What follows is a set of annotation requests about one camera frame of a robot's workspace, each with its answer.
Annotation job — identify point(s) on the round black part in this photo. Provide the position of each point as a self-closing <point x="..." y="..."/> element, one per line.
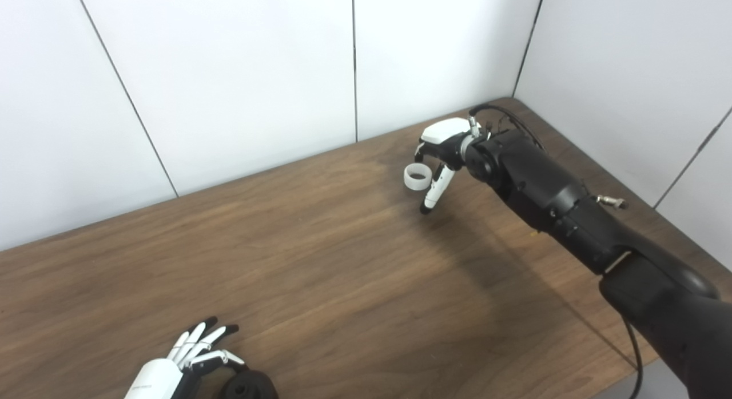
<point x="251" y="386"/>

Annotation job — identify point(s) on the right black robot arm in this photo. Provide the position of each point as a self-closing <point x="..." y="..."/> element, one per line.
<point x="543" y="182"/>

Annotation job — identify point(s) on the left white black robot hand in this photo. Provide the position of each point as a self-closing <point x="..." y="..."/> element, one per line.
<point x="154" y="382"/>

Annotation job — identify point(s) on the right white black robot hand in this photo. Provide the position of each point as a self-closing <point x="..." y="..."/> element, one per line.
<point x="446" y="130"/>

